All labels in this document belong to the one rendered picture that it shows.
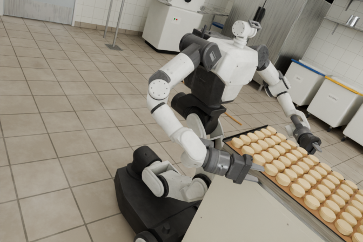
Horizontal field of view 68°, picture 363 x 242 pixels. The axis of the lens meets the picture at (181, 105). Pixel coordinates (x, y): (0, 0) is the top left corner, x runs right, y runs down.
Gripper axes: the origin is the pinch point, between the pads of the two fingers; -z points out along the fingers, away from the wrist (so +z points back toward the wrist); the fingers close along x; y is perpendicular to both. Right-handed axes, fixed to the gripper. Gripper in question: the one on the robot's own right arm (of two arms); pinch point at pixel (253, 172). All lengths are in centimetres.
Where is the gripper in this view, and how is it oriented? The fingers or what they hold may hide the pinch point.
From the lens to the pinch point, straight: 103.8
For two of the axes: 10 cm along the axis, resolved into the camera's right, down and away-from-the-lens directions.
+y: 0.4, -4.4, 9.0
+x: 3.2, -8.5, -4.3
